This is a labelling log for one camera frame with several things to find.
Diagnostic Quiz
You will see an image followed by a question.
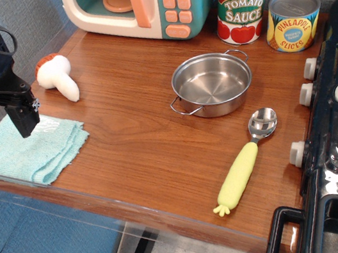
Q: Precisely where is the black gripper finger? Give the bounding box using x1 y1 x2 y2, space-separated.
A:
5 99 40 138

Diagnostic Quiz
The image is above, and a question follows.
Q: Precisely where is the plush white brown mushroom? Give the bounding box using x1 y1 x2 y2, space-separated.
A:
35 53 80 102

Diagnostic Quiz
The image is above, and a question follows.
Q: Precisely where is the light blue cloth napkin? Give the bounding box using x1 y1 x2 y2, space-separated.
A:
0 115 89 185

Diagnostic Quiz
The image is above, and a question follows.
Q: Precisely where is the teal toy microwave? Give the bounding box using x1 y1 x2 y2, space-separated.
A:
62 0 215 40

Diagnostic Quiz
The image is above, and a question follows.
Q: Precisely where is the small steel pot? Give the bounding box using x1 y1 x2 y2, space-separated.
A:
170 49 253 118

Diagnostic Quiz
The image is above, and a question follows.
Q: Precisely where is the tomato sauce can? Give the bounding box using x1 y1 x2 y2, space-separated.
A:
217 0 266 45

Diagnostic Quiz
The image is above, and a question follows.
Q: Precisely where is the pineapple slices can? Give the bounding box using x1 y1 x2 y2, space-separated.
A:
266 0 321 53

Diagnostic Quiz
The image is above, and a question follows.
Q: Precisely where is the spoon with yellow handle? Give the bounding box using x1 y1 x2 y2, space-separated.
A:
213 107 278 217

